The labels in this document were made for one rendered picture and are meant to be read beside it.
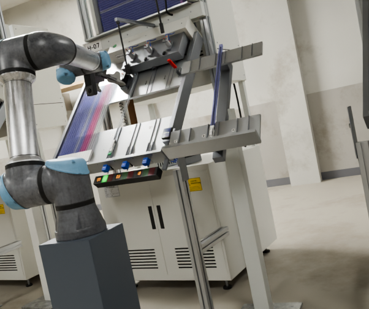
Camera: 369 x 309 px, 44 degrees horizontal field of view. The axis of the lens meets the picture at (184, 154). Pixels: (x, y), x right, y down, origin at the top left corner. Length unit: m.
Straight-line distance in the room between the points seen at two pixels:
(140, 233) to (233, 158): 0.85
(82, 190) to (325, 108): 3.78
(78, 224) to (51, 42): 0.56
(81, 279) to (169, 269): 1.07
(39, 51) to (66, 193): 0.44
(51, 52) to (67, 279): 0.68
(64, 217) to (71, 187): 0.09
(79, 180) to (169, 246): 1.06
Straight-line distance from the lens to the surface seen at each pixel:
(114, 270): 1.38
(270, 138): 4.97
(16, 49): 1.51
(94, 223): 1.35
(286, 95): 4.77
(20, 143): 1.44
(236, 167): 1.74
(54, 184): 1.35
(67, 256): 1.35
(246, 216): 1.77
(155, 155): 1.85
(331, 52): 4.88
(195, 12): 2.30
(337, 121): 4.86
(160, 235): 2.33
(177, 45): 2.19
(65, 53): 1.52
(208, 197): 2.13
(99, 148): 2.12
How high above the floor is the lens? 0.79
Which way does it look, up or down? 3 degrees down
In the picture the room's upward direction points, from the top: 11 degrees counter-clockwise
